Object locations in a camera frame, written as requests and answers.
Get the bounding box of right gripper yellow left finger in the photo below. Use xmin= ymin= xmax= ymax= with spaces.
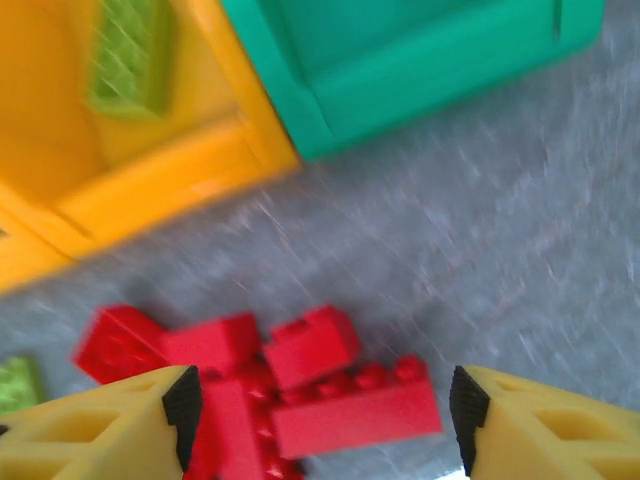
xmin=0 ymin=364 xmax=202 ymax=480

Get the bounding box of square red lego brick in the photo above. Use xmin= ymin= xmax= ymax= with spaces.
xmin=261 ymin=303 xmax=362 ymax=392

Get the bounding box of long red lego brick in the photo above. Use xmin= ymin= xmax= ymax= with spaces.
xmin=268 ymin=355 xmax=445 ymax=460
xmin=187 ymin=367 xmax=307 ymax=480

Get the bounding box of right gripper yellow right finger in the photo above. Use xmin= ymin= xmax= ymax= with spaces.
xmin=448 ymin=365 xmax=640 ymax=480

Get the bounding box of long lime green lego brick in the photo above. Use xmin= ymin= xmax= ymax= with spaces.
xmin=84 ymin=0 xmax=177 ymax=121

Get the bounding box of green plastic bin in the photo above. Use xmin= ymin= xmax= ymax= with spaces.
xmin=219 ymin=0 xmax=607 ymax=164

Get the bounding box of orange plastic bin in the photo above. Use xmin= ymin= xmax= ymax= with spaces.
xmin=0 ymin=207 xmax=74 ymax=297
xmin=0 ymin=0 xmax=304 ymax=261

